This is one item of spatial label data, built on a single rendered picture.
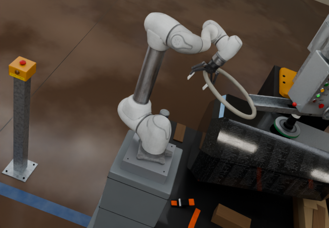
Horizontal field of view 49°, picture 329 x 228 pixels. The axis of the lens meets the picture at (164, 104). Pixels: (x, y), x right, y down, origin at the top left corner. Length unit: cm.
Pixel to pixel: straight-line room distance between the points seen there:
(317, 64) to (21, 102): 203
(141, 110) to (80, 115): 157
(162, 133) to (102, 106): 176
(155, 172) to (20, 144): 115
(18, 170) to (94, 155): 65
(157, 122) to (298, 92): 119
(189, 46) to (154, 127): 54
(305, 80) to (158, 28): 131
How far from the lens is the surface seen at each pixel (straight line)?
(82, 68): 422
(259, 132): 297
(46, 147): 335
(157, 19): 191
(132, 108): 216
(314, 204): 361
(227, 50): 233
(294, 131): 307
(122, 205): 246
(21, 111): 264
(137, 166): 220
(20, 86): 250
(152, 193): 227
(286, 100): 291
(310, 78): 276
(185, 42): 180
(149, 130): 211
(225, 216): 317
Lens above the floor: 257
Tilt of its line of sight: 40 degrees down
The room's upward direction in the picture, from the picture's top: 20 degrees clockwise
